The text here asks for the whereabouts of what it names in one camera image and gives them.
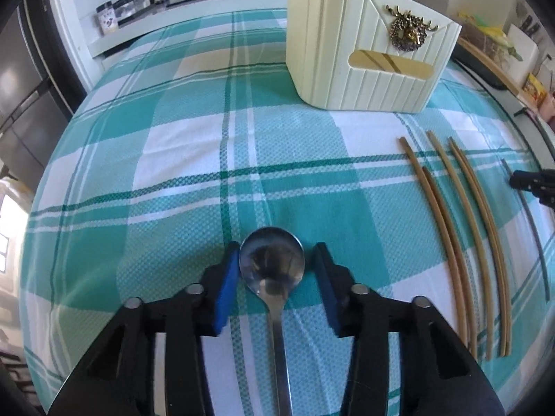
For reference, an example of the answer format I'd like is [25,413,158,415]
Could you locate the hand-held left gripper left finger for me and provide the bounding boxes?
[48,242,241,416]

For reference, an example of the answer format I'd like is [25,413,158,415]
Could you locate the yellow green plastic bag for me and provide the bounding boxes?
[460,11,524,60]

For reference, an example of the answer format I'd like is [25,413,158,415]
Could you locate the spice jars on shelf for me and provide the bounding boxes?
[113,0,168,27]

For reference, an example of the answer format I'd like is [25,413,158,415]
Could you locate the wooden cutting board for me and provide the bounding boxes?
[457,37,521,96]

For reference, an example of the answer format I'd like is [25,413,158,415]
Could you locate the black tray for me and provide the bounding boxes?
[451,43,509,92]

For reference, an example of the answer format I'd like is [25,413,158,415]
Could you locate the yellow snack packet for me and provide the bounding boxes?
[522,73,548,105]

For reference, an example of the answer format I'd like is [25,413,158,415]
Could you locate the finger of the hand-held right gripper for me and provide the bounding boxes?
[509,171,555,209]

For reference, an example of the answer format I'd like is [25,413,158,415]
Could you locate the white knife block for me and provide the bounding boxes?
[505,2,541,75]

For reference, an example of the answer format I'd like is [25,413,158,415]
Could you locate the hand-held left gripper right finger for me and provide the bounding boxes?
[313,243,506,416]

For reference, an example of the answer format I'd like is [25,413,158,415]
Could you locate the steel refrigerator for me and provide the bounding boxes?
[0,0,87,193]

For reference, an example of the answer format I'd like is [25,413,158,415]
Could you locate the white label spice jar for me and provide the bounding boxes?
[95,2,119,35]

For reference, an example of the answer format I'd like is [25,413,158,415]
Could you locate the metal spoon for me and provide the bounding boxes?
[239,226,305,416]

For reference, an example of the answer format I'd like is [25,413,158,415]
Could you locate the cream ribbed utensil holder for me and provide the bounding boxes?
[285,0,462,115]

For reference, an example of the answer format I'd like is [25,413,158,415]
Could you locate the wooden chopstick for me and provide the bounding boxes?
[427,131,494,360]
[447,137,512,357]
[421,166,478,360]
[398,137,470,349]

